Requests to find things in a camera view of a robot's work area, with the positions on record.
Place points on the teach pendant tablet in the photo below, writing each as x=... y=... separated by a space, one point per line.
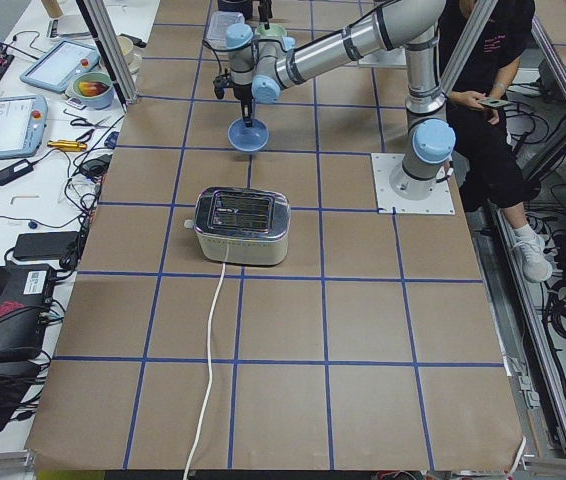
x=56 y=68
x=22 y=123

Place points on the teach pendant tablet far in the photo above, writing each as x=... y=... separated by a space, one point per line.
x=56 y=68

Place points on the aluminium frame post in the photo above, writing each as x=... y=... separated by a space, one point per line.
x=95 y=15

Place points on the cream silver toaster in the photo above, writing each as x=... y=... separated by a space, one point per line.
x=242 y=226

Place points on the blue bowl with fruit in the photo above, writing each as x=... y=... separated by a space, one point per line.
x=94 y=89

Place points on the beige bowl with lemon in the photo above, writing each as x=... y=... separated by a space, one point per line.
x=131 y=53

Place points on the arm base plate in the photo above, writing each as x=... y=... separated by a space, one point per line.
x=398 y=193

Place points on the scissors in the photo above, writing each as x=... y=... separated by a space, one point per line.
x=80 y=121

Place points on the orange screwdriver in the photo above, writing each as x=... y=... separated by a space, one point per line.
x=68 y=146

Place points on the black power adapter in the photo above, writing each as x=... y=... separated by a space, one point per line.
x=15 y=171

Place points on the teach pendant tablet near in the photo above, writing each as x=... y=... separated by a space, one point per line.
x=22 y=123

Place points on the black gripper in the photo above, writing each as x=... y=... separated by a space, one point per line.
x=244 y=92

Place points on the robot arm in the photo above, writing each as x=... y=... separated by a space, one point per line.
x=262 y=65

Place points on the green bowl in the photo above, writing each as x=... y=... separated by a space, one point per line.
x=270 y=30

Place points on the clear plastic container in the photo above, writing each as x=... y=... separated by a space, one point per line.
x=217 y=27

